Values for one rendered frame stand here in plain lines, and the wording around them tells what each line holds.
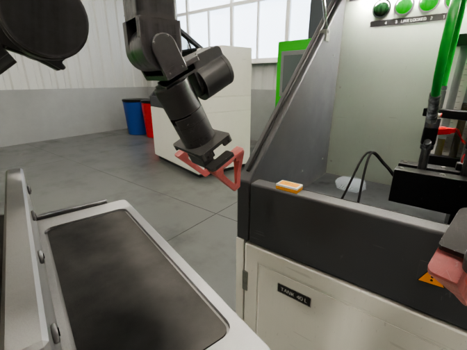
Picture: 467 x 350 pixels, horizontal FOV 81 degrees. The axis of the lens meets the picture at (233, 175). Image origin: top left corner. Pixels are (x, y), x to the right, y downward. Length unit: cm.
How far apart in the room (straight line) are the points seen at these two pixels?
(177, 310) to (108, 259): 8
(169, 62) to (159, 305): 31
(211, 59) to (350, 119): 71
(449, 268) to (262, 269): 51
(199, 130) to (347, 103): 72
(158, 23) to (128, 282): 32
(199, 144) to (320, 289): 41
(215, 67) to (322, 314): 56
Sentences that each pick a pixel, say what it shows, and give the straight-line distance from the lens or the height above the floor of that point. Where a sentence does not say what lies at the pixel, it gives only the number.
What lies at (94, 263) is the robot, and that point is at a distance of 25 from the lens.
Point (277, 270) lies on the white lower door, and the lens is 70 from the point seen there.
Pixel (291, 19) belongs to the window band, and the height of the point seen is 212.
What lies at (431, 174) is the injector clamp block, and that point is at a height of 98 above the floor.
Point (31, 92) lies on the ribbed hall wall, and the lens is 672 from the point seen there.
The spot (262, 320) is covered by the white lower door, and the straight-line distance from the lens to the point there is 83.
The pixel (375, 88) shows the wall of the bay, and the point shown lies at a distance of 105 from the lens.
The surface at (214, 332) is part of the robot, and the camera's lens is 18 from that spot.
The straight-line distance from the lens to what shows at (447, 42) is 58.
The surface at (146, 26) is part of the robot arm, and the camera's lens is 41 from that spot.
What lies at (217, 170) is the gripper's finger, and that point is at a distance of 43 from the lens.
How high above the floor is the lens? 118
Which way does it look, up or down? 19 degrees down
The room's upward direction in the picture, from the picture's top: straight up
